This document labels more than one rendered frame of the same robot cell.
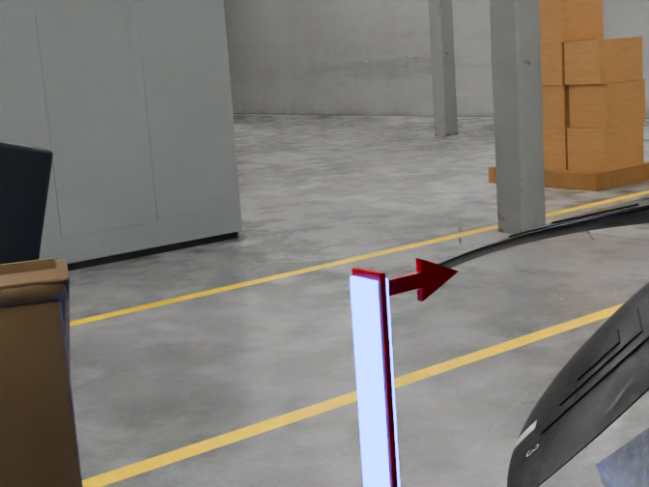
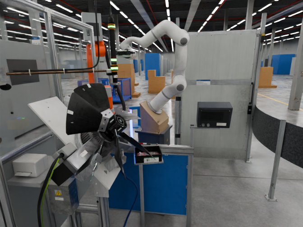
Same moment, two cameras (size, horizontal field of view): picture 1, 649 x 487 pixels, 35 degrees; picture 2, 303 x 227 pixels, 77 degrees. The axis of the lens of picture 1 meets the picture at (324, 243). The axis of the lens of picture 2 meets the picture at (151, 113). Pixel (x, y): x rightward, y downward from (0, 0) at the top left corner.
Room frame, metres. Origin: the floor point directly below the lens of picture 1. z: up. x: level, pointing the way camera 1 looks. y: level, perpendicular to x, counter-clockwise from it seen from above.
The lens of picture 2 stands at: (1.79, -1.05, 1.57)
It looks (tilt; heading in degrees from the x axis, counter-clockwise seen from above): 15 degrees down; 134
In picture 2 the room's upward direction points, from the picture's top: 1 degrees counter-clockwise
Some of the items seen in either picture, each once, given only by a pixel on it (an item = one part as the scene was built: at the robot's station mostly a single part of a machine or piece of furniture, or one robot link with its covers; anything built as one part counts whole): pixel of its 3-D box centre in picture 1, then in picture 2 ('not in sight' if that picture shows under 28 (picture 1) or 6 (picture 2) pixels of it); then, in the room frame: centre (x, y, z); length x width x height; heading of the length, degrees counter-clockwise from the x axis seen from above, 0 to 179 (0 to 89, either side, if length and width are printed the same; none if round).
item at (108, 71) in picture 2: not in sight; (113, 77); (0.73, -0.31, 1.49); 0.09 x 0.07 x 0.10; 71
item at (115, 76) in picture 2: not in sight; (113, 52); (0.73, -0.30, 1.65); 0.04 x 0.04 x 0.46
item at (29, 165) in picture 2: not in sight; (29, 165); (0.37, -0.80, 0.92); 0.17 x 0.16 x 0.11; 36
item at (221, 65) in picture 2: not in sight; (214, 93); (0.46, 1.71, 1.10); 1.21 x 0.06 x 2.20; 36
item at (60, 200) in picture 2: not in sight; (63, 195); (0.59, -0.68, 0.73); 0.15 x 0.09 x 0.22; 36
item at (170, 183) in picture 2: not in sight; (144, 183); (0.61, 0.05, 0.45); 0.82 x 0.02 x 0.66; 36
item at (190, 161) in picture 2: not in sight; (189, 192); (0.96, 0.30, 0.39); 0.04 x 0.04 x 0.78; 36
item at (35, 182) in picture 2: not in sight; (43, 169); (0.35, -0.72, 0.85); 0.36 x 0.24 x 0.03; 126
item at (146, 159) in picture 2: not in sight; (147, 154); (0.76, -0.05, 0.85); 0.22 x 0.17 x 0.07; 51
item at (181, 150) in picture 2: not in sight; (143, 148); (0.61, 0.05, 0.82); 0.90 x 0.04 x 0.08; 36
